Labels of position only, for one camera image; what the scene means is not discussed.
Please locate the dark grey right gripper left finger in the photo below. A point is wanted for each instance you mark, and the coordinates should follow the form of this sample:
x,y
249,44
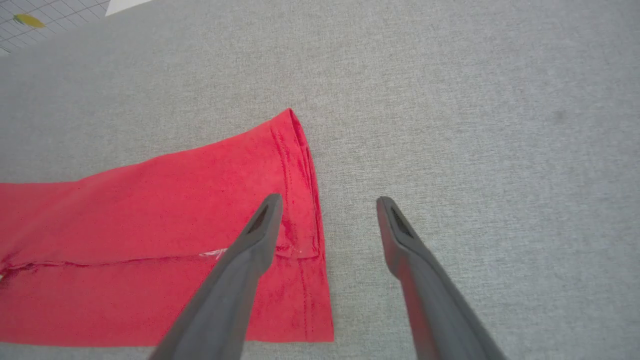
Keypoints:
x,y
225,290

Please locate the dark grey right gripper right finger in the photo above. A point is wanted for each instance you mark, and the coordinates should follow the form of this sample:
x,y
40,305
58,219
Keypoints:
x,y
430,295

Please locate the red and white garment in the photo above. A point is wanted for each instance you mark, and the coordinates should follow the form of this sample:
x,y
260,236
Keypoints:
x,y
150,215

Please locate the grey fabric sofa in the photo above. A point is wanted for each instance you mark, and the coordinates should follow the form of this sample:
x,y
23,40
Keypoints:
x,y
475,100

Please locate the lemon-print grid partition panel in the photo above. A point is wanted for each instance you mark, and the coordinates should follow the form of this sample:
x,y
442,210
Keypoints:
x,y
40,20

